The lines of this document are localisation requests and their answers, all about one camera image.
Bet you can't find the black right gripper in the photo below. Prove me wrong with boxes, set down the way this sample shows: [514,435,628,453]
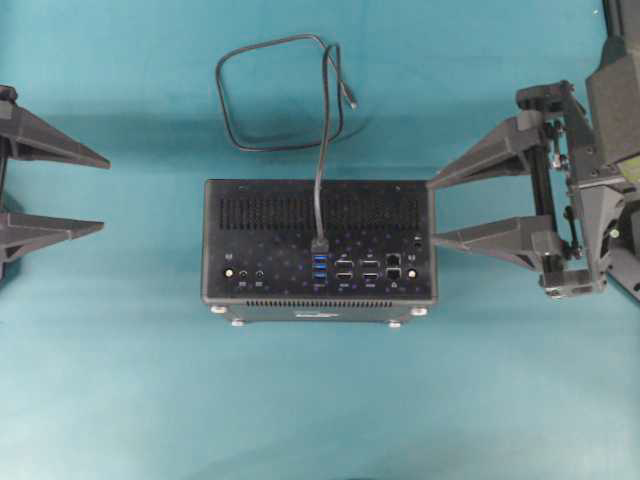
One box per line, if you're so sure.
[426,81,639,299]

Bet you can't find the black frame post top right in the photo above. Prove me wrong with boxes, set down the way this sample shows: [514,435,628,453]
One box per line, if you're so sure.
[603,0,640,52]

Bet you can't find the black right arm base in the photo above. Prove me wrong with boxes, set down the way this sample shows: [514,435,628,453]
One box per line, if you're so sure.
[608,195,639,302]

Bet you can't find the black USB cable blue plug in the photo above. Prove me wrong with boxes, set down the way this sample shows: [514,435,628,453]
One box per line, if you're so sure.
[214,33,358,255]

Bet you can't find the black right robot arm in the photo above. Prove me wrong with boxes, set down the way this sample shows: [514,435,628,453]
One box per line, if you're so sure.
[429,34,639,298]

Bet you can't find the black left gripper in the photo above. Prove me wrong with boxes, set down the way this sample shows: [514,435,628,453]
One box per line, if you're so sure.
[1,85,110,278]

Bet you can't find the black Zotac mini PC box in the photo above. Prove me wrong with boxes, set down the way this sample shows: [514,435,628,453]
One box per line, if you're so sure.
[201,179,438,327]

